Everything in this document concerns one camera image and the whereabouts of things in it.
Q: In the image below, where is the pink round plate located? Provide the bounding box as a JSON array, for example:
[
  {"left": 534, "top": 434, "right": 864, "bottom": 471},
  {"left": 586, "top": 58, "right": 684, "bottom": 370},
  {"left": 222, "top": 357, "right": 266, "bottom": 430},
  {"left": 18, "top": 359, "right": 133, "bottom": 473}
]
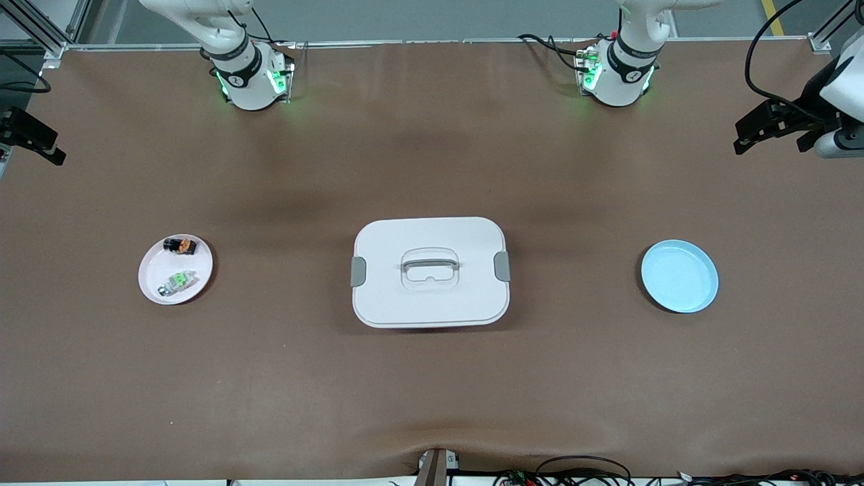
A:
[{"left": 138, "top": 234, "right": 214, "bottom": 306}]

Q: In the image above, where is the light blue round plate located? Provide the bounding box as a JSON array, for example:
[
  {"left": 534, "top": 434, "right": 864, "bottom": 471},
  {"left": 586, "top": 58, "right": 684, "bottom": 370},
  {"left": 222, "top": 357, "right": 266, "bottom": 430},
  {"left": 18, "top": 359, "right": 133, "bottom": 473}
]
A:
[{"left": 640, "top": 239, "right": 720, "bottom": 314}]

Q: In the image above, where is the white lidded storage box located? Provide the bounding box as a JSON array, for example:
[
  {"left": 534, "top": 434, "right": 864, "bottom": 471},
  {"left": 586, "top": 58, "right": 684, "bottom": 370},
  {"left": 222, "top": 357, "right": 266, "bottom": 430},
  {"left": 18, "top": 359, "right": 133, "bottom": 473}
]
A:
[{"left": 350, "top": 217, "right": 512, "bottom": 329}]

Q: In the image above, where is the aluminium frame strut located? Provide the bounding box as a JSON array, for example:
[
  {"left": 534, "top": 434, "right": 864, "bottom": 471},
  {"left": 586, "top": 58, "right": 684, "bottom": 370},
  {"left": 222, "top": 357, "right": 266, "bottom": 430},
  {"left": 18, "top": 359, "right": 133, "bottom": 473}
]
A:
[
  {"left": 809, "top": 0, "right": 853, "bottom": 53},
  {"left": 0, "top": 0, "right": 92, "bottom": 61}
]

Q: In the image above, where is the green push-button switch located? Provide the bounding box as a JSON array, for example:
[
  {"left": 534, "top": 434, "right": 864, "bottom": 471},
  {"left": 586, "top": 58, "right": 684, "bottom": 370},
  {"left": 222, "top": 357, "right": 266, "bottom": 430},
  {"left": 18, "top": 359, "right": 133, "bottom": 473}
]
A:
[{"left": 157, "top": 270, "right": 198, "bottom": 298}]

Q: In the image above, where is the black arm base cable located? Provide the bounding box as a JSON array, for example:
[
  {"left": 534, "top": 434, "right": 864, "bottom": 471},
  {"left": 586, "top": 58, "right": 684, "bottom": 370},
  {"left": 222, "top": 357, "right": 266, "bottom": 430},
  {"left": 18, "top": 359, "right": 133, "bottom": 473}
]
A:
[
  {"left": 518, "top": 32, "right": 588, "bottom": 72},
  {"left": 229, "top": 3, "right": 296, "bottom": 48}
]

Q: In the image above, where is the black cable bundle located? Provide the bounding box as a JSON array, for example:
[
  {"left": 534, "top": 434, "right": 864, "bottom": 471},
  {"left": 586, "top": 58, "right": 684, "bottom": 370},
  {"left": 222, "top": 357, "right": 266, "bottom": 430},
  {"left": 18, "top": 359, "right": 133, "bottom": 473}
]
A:
[{"left": 675, "top": 469, "right": 864, "bottom": 486}]

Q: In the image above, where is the looped black cable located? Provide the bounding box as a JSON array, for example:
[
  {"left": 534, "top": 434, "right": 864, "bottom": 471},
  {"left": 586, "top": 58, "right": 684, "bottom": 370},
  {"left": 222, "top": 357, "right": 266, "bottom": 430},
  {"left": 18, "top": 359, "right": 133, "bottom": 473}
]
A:
[{"left": 537, "top": 456, "right": 632, "bottom": 486}]

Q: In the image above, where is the metal table edge bracket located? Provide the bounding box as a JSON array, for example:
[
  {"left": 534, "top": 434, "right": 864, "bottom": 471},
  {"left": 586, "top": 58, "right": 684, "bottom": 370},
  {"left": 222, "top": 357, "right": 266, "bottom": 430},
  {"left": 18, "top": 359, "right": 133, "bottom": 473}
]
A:
[{"left": 415, "top": 448, "right": 461, "bottom": 486}]

